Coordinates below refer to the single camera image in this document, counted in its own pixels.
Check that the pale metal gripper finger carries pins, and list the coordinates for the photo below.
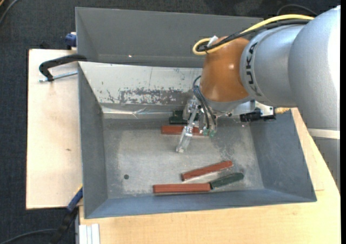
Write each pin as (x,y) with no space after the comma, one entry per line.
(187,141)
(181,140)

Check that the red-brown flat block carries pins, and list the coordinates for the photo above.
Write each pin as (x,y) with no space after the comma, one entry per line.
(173,130)
(181,188)
(206,170)

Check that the dark green flat block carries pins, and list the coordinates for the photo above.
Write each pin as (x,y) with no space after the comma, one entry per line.
(227,179)
(177,118)

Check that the grey metal bin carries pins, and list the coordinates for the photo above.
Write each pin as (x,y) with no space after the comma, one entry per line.
(151,153)

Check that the pale wood board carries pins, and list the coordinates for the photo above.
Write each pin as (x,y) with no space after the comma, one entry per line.
(52,129)

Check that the black cylinder on white bracket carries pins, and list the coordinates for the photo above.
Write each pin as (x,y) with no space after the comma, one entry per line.
(252,116)

